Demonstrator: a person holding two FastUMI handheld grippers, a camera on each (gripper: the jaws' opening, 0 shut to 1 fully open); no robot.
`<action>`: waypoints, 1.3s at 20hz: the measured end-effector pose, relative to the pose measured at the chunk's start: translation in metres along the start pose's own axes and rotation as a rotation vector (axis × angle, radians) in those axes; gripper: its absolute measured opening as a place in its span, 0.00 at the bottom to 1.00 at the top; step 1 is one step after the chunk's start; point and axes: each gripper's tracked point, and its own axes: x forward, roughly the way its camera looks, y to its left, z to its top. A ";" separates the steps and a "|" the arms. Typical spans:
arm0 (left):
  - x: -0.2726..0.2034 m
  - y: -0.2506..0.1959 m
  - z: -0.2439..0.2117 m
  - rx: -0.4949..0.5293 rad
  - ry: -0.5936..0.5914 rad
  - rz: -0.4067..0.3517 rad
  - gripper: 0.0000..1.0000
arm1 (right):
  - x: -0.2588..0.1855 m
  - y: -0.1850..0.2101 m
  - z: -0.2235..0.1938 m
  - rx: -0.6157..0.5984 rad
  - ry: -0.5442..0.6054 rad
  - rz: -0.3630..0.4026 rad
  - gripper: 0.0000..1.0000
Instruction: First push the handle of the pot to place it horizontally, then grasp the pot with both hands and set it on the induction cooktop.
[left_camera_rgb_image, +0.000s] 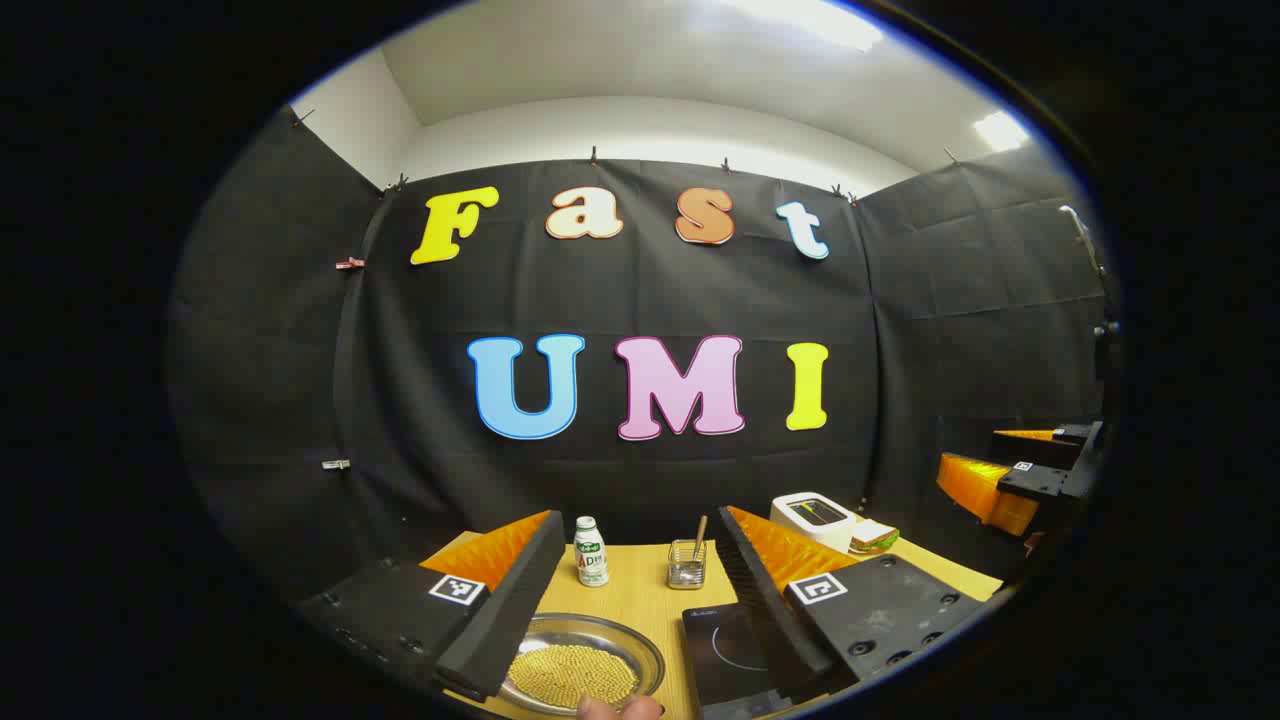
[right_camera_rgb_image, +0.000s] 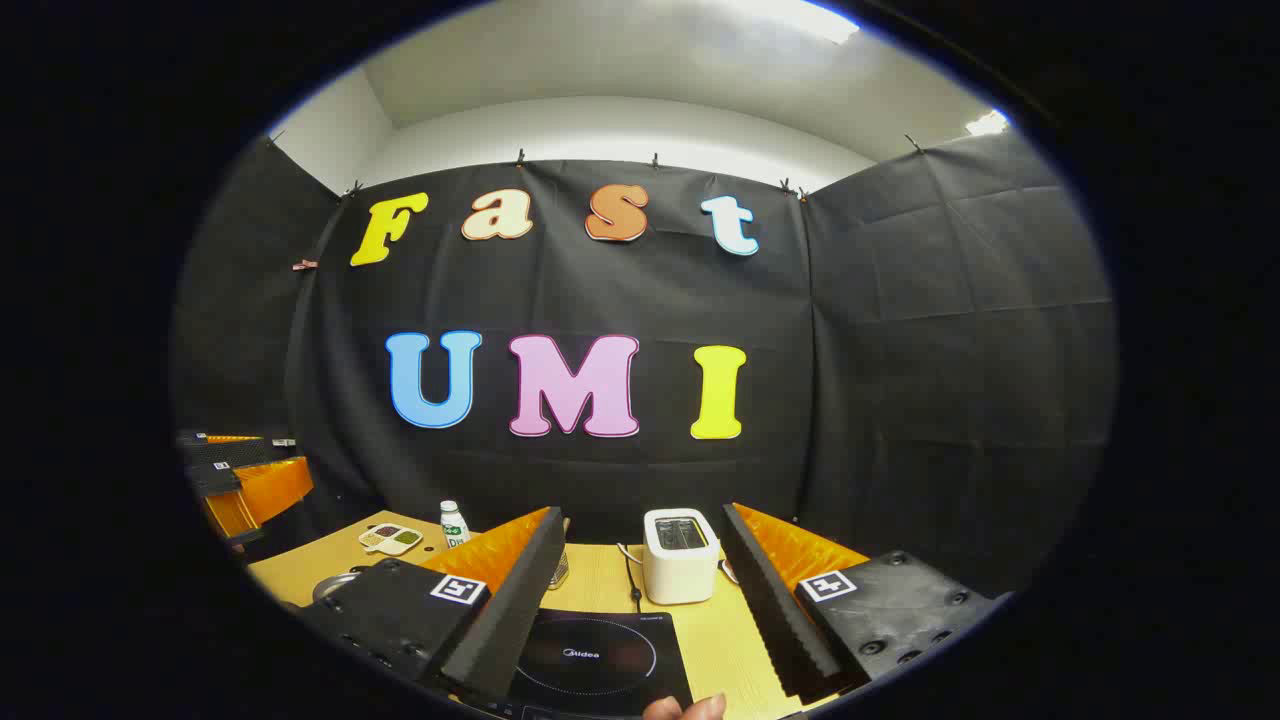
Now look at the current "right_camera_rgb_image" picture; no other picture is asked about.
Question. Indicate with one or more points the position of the black backdrop cloth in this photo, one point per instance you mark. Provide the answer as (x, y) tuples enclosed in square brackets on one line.
[(900, 350)]

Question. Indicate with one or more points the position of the ceiling light panel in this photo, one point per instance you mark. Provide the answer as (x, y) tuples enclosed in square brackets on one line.
[(988, 123), (800, 18)]

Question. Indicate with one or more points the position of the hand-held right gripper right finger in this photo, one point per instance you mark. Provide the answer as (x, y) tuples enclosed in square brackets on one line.
[(775, 620)]

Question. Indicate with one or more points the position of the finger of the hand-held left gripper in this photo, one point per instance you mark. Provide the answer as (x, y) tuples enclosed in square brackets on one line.
[(235, 452), (212, 480)]

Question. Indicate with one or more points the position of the white divided snack plate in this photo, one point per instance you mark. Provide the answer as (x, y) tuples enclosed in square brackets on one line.
[(390, 540)]

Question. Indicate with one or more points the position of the black induction cooktop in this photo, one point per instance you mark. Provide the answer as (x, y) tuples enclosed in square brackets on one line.
[(600, 655)]

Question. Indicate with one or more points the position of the white green drink bottle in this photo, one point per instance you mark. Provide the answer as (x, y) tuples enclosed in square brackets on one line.
[(455, 528)]

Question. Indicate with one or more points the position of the white toaster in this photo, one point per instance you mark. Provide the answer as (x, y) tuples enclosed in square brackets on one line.
[(680, 570)]

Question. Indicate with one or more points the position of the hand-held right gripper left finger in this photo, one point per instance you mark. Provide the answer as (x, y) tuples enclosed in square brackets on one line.
[(500, 630)]

